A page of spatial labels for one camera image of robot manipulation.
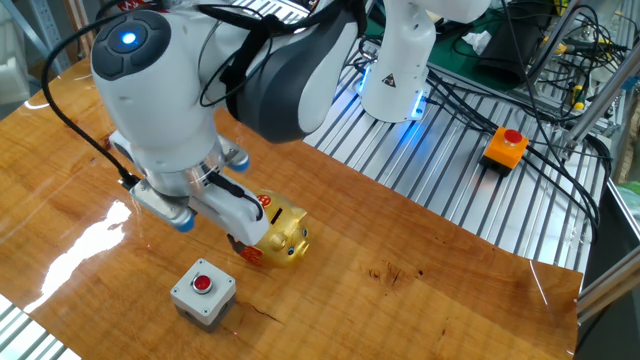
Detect grey box red push button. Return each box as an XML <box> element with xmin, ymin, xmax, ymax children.
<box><xmin>169</xmin><ymin>257</ymin><xmax>238</xmax><ymax>334</ymax></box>

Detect black cable bundle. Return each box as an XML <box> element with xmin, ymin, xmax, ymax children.
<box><xmin>424</xmin><ymin>67</ymin><xmax>601</xmax><ymax>241</ymax></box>

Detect copper coloured poles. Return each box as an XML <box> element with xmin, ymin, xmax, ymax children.
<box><xmin>62</xmin><ymin>0</ymin><xmax>97</xmax><ymax>60</ymax></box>

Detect aluminium frame beam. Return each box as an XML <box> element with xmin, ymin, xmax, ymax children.
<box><xmin>576</xmin><ymin>244</ymin><xmax>640</xmax><ymax>325</ymax></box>

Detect grey perforated steel upright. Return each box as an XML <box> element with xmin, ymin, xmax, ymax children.
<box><xmin>0</xmin><ymin>0</ymin><xmax>72</xmax><ymax>76</ymax></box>

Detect orange emergency stop box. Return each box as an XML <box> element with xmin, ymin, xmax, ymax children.
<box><xmin>478</xmin><ymin>126</ymin><xmax>530</xmax><ymax>178</ymax></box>

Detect black fabric pouch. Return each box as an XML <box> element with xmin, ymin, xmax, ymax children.
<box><xmin>473</xmin><ymin>0</ymin><xmax>554</xmax><ymax>90</ymax></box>

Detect crumpled white paper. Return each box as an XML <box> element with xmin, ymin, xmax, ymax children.
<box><xmin>460</xmin><ymin>29</ymin><xmax>494</xmax><ymax>56</ymax></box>

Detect yellow handled tool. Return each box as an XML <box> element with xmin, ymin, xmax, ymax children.
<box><xmin>569</xmin><ymin>83</ymin><xmax>587</xmax><ymax>112</ymax></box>

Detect silver wrist camera blue cap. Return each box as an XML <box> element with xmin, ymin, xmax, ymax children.
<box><xmin>128</xmin><ymin>178</ymin><xmax>196</xmax><ymax>234</ymax></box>

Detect glossy wood grain mat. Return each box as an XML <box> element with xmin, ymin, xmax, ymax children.
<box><xmin>0</xmin><ymin>57</ymin><xmax>585</xmax><ymax>360</ymax></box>

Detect long black camera cable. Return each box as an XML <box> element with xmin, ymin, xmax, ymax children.
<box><xmin>40</xmin><ymin>8</ymin><xmax>144</xmax><ymax>191</ymax></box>

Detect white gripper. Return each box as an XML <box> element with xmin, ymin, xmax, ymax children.
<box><xmin>108</xmin><ymin>130</ymin><xmax>271</xmax><ymax>253</ymax></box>

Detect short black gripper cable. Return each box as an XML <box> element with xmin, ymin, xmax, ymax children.
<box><xmin>203</xmin><ymin>169</ymin><xmax>265</xmax><ymax>222</ymax></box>

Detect green work mat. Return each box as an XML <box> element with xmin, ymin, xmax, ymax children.
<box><xmin>427</xmin><ymin>0</ymin><xmax>556</xmax><ymax>94</ymax></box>

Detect red white printed carton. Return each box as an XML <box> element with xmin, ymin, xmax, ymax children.
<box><xmin>114</xmin><ymin>0</ymin><xmax>154</xmax><ymax>12</ymax></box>

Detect golden piggy bank red print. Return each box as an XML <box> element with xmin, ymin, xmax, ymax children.
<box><xmin>238</xmin><ymin>189</ymin><xmax>311</xmax><ymax>269</ymax></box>

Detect thin aluminium frame post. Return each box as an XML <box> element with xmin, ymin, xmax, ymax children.
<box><xmin>524</xmin><ymin>0</ymin><xmax>584</xmax><ymax>84</ymax></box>

